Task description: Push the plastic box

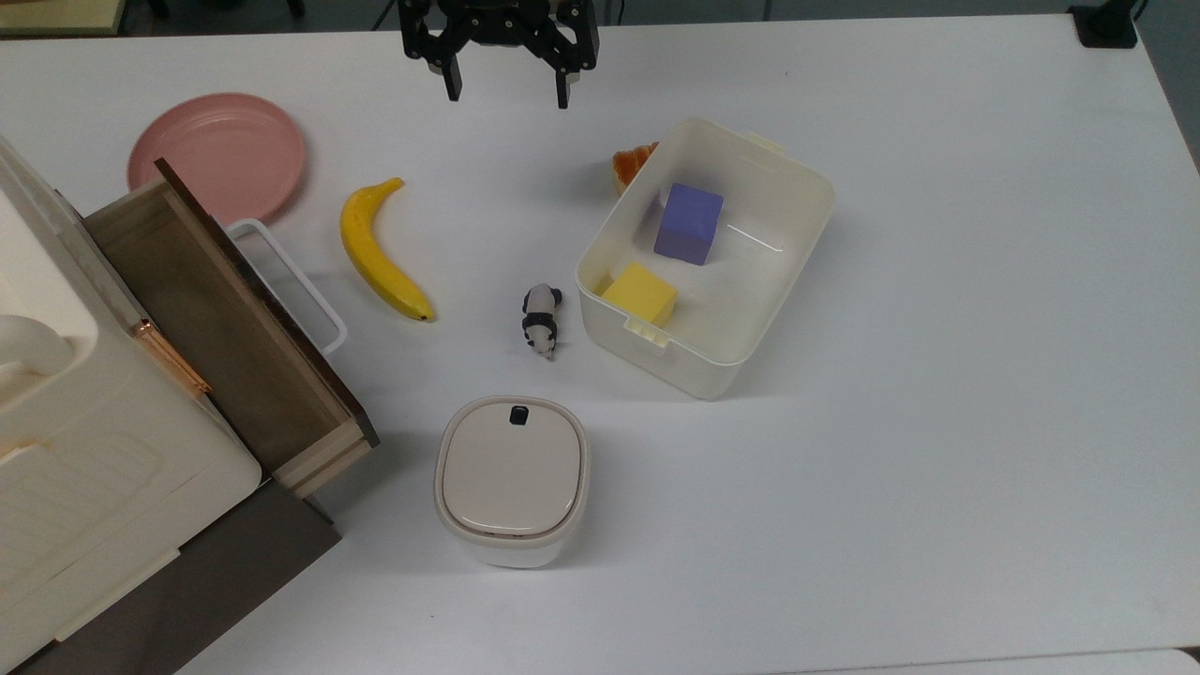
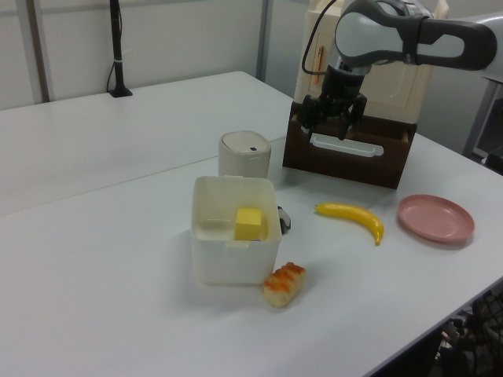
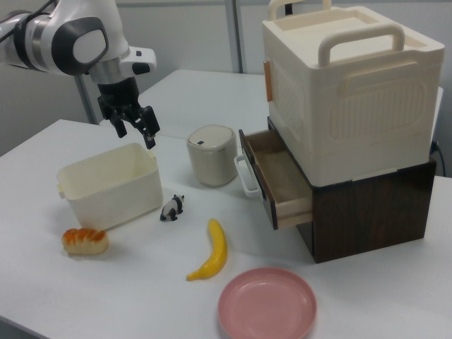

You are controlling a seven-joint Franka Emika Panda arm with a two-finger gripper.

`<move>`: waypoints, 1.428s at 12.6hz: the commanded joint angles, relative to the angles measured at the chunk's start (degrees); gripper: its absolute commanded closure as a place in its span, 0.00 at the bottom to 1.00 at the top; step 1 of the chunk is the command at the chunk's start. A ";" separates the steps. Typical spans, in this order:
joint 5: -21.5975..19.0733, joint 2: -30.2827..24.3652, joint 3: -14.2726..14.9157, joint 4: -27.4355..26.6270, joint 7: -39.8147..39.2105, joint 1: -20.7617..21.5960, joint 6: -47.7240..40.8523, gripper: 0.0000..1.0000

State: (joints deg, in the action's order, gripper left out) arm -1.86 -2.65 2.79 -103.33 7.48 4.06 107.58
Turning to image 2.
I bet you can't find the cream plastic storage box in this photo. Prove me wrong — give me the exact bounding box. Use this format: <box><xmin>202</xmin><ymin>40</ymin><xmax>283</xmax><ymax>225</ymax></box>
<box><xmin>293</xmin><ymin>0</ymin><xmax>451</xmax><ymax>125</ymax></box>

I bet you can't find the small panda figurine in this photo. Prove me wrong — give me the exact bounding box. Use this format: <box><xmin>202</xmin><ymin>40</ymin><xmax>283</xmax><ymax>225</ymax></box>
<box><xmin>277</xmin><ymin>205</ymin><xmax>293</xmax><ymax>235</ymax></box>

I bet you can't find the yellow toy banana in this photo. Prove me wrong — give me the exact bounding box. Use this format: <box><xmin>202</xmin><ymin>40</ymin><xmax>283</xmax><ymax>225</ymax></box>
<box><xmin>314</xmin><ymin>201</ymin><xmax>385</xmax><ymax>247</ymax></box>

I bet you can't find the grey metal cabinet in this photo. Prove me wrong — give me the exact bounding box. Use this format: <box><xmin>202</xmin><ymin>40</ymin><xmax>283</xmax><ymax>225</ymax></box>
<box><xmin>462</xmin><ymin>74</ymin><xmax>503</xmax><ymax>176</ymax></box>

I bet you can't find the black office chair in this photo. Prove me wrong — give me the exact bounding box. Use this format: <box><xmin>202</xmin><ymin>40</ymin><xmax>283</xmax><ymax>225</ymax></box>
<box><xmin>450</xmin><ymin>289</ymin><xmax>503</xmax><ymax>377</ymax></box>

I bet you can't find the white plastic box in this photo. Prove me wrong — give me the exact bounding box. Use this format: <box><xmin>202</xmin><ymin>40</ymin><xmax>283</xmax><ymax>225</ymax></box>
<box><xmin>190</xmin><ymin>174</ymin><xmax>283</xmax><ymax>287</ymax></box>

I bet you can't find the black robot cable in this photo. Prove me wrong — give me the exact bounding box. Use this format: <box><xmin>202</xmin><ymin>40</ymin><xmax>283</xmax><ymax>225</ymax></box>
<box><xmin>301</xmin><ymin>0</ymin><xmax>340</xmax><ymax>76</ymax></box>

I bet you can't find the yellow cube block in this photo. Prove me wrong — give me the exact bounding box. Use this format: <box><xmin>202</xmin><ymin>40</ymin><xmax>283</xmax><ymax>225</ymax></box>
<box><xmin>233</xmin><ymin>207</ymin><xmax>263</xmax><ymax>241</ymax></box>

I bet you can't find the small beige lidded bin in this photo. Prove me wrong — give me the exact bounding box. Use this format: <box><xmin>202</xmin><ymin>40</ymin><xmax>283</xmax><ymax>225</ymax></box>
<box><xmin>218</xmin><ymin>130</ymin><xmax>273</xmax><ymax>181</ymax></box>

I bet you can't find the toy bread with orange glaze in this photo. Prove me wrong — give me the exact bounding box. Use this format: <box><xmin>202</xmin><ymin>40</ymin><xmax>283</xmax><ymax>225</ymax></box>
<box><xmin>262</xmin><ymin>261</ymin><xmax>307</xmax><ymax>309</ymax></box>

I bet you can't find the thin black pole cable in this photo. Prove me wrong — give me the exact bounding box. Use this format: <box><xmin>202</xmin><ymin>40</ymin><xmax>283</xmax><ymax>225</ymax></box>
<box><xmin>105</xmin><ymin>58</ymin><xmax>118</xmax><ymax>93</ymax></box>

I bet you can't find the dark wooden drawer white handle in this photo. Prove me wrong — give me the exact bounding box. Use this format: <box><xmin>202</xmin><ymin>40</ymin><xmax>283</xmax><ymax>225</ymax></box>
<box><xmin>281</xmin><ymin>114</ymin><xmax>413</xmax><ymax>191</ymax></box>

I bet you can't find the orange box latch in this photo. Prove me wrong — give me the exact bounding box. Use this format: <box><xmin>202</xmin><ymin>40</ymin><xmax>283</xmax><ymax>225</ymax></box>
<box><xmin>314</xmin><ymin>46</ymin><xmax>325</xmax><ymax>85</ymax></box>

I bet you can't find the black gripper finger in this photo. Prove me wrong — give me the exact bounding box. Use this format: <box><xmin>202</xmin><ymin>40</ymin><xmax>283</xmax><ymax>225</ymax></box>
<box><xmin>336</xmin><ymin>93</ymin><xmax>369</xmax><ymax>141</ymax></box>
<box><xmin>299</xmin><ymin>93</ymin><xmax>328</xmax><ymax>145</ymax></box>

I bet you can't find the dark wooden cabinet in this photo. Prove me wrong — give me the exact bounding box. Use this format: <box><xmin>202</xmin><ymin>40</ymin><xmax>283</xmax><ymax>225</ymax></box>
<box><xmin>290</xmin><ymin>99</ymin><xmax>418</xmax><ymax>137</ymax></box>

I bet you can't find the pink plastic plate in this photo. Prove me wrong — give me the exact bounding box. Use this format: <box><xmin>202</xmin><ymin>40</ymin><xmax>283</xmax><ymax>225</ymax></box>
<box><xmin>396</xmin><ymin>193</ymin><xmax>476</xmax><ymax>243</ymax></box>

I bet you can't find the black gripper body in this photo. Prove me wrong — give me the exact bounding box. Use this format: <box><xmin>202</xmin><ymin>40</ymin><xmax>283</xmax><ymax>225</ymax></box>
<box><xmin>319</xmin><ymin>64</ymin><xmax>365</xmax><ymax>117</ymax></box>

